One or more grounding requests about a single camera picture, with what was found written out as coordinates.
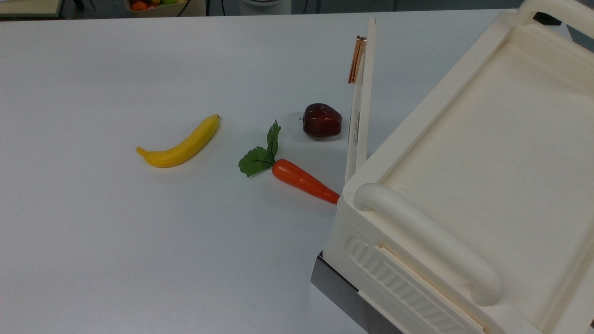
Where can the tan flat board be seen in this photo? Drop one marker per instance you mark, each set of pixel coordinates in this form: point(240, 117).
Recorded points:
point(30, 7)

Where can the basket of toy fruit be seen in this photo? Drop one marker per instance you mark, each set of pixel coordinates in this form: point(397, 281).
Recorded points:
point(155, 5)

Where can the cream cabinet door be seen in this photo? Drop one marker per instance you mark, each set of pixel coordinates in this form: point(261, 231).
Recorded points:
point(363, 116)

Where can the yellow toy banana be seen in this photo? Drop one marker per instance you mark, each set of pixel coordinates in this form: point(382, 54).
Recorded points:
point(185, 146)

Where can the dark red toy apple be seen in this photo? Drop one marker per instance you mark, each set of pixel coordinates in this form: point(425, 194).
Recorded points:
point(322, 120)

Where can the cream plastic toy cabinet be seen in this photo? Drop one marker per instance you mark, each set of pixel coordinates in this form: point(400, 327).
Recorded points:
point(473, 157)

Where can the orange toy carrot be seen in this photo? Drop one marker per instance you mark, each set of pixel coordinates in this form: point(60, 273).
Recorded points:
point(301, 178)

